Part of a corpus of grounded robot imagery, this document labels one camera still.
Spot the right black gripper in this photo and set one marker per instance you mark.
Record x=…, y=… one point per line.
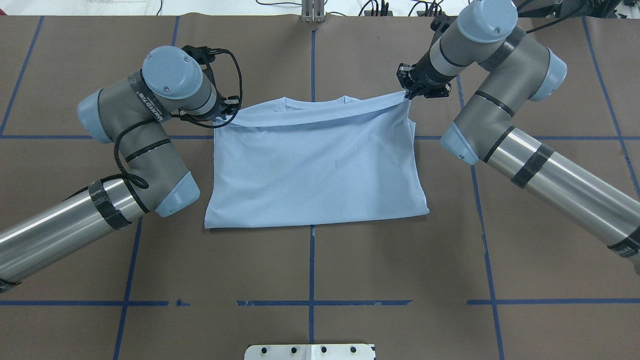
x=422, y=70

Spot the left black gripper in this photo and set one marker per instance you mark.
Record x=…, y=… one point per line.
x=220, y=109

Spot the light blue t-shirt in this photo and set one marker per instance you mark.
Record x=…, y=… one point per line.
x=292, y=163

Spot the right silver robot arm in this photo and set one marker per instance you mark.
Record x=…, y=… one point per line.
x=519, y=70

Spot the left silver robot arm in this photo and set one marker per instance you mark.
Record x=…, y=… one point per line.
x=202, y=86

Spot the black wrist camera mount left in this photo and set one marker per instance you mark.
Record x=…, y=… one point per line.
x=204, y=56

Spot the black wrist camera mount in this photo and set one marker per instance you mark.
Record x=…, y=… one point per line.
x=204, y=56
x=440, y=23

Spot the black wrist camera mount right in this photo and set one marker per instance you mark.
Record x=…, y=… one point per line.
x=440, y=23

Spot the aluminium frame post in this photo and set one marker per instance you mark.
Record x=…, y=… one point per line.
x=313, y=11

